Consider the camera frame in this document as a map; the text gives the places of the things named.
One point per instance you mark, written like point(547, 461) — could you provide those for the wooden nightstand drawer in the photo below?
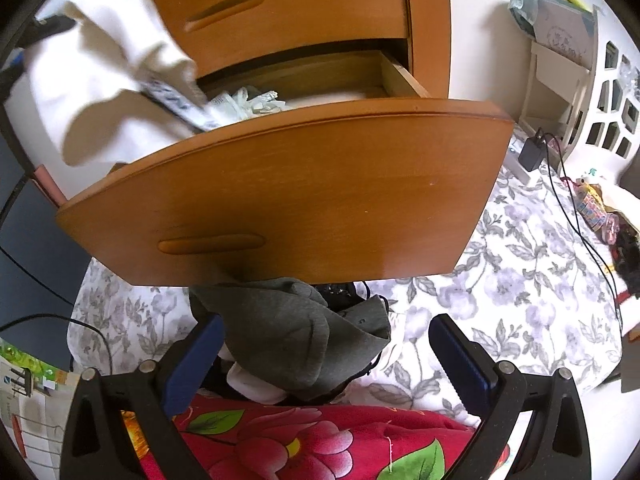
point(300, 5)
point(300, 200)

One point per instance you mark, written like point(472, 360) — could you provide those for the white garment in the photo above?
point(100, 60)

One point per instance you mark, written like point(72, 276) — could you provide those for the black fuzzy item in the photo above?
point(629, 260)

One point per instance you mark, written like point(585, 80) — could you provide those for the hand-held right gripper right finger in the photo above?
point(460, 365)

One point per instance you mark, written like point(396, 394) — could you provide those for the colourful paper packets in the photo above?
point(30, 400)

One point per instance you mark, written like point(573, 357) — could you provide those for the pink board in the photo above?
point(47, 185)

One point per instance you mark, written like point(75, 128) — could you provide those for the pink hair accessory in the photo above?
point(612, 230)

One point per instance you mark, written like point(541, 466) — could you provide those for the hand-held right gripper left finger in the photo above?
point(195, 360)

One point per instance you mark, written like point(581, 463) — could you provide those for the red printed blanket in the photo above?
point(300, 445)

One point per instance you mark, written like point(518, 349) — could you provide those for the white ribbed cloth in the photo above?
point(255, 387)

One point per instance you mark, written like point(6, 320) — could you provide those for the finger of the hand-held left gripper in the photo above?
point(52, 25)
point(12, 75)

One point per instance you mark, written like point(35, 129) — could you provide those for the black lace garment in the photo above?
point(345, 300)

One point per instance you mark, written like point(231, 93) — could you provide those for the grey garment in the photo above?
point(285, 340)

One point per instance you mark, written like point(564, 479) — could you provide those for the teal plastic bag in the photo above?
point(522, 10)

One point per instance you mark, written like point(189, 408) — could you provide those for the black power adapter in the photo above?
point(530, 154)

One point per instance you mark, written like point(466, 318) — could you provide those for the white power strip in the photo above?
point(517, 170)

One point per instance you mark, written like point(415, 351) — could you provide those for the white slatted rack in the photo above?
point(595, 110)

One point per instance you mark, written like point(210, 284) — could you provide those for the floral quilt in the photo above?
point(525, 300)

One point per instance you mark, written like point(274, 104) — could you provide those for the pale green lace cloth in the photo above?
point(245, 105)

